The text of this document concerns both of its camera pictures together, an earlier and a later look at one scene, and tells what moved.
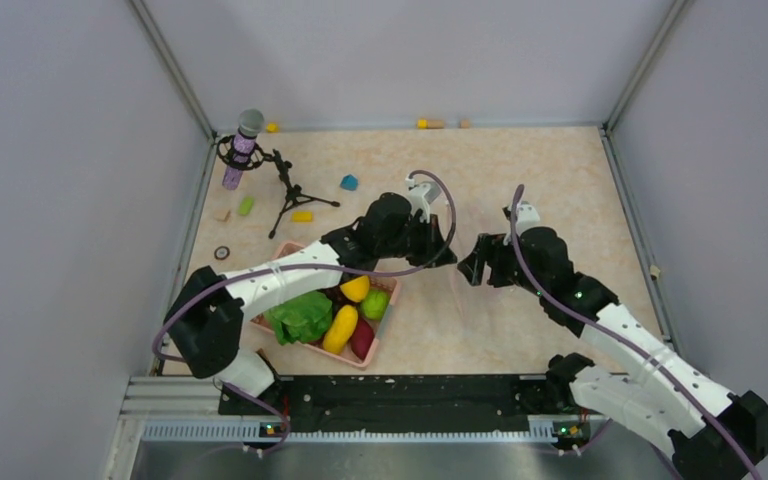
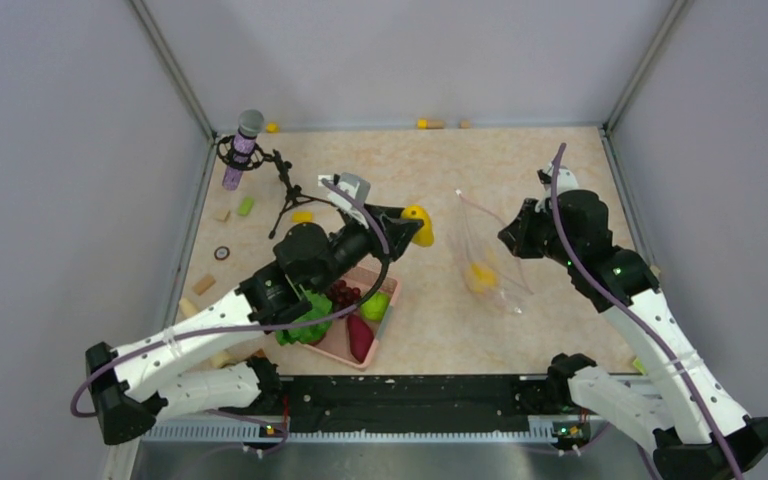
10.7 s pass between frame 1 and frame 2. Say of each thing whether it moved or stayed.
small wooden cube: stayed
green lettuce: stayed
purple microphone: stayed
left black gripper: moved
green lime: stayed
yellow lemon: moved
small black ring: stayed
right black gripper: moved
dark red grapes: stayed
